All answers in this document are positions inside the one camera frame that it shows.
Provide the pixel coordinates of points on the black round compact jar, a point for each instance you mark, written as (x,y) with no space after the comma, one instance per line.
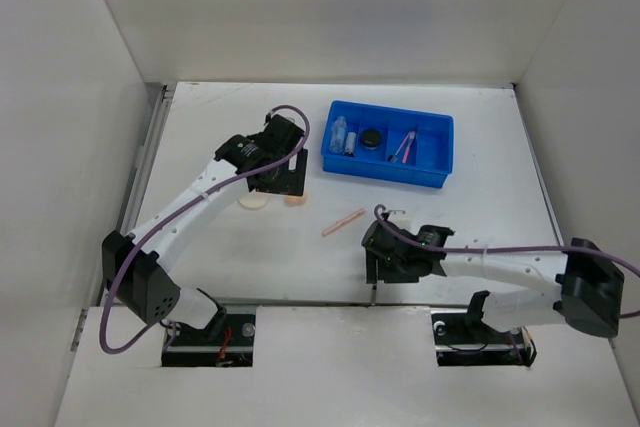
(371,138)

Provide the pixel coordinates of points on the round beige powder puff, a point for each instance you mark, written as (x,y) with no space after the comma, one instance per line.
(254,201)

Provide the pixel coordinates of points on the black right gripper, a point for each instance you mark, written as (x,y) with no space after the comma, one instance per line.
(383,271)

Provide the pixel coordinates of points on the aluminium rail right edge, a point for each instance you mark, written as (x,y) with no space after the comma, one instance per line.
(539,174)

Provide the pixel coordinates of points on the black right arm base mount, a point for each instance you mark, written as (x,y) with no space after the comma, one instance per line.
(462,340)

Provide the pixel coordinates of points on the clear bottle black cap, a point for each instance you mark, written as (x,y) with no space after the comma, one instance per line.
(350,143)

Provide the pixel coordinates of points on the peach makeup sponge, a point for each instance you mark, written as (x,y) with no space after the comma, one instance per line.
(295,201)

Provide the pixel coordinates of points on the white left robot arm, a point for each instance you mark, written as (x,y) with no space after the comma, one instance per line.
(137,265)

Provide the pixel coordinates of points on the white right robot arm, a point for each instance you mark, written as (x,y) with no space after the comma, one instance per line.
(576,285)

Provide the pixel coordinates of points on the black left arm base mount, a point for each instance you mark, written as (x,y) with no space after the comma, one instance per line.
(229,344)

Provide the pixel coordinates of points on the blue plastic organizer tray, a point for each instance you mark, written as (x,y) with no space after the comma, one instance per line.
(431,157)

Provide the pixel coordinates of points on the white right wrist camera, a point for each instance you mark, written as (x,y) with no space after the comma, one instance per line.
(399,218)

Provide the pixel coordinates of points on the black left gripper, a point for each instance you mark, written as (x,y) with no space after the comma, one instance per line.
(290,182)

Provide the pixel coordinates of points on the grey makeup pen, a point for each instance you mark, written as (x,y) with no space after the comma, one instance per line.
(373,294)

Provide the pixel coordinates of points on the beige pink pencil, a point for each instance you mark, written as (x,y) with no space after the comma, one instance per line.
(343,222)

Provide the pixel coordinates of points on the thin pink brush black tip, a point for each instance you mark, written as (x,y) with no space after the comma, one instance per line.
(398,152)

